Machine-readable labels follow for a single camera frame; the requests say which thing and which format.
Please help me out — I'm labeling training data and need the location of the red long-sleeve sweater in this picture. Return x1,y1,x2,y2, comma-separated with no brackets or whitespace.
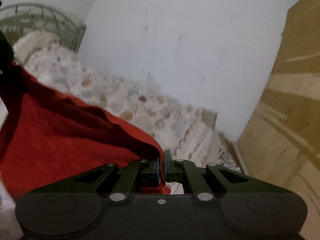
1,65,164,199

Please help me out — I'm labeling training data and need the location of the wooden plywood board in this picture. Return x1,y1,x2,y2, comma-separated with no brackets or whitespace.
238,0,319,239

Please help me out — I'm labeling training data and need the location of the metal bed headboard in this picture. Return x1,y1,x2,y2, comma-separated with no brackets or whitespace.
1,3,86,53

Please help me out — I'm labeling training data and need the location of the black white striped sheet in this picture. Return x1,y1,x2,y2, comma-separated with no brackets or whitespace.
218,149,242,173

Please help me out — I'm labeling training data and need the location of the patterned circle duvet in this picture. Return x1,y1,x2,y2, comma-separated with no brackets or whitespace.
1,30,221,239

